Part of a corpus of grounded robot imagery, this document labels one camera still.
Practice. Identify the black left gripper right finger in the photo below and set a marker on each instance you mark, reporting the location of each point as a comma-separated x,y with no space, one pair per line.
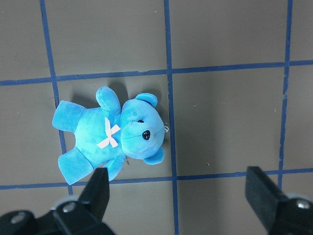
279,213

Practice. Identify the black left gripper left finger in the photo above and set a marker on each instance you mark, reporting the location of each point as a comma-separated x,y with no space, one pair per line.
82,216

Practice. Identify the blue teddy bear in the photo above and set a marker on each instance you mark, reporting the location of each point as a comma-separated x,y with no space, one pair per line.
110,133

